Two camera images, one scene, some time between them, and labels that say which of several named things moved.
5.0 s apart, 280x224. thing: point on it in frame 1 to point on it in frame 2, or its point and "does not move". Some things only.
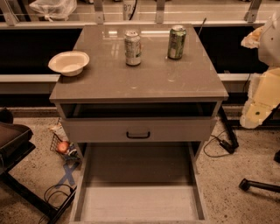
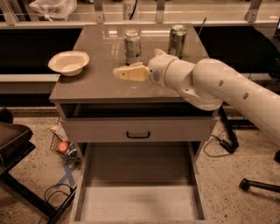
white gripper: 270,46 to 158,69
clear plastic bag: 53,10 does not move
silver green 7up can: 133,47 does not move
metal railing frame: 8,19 does not move
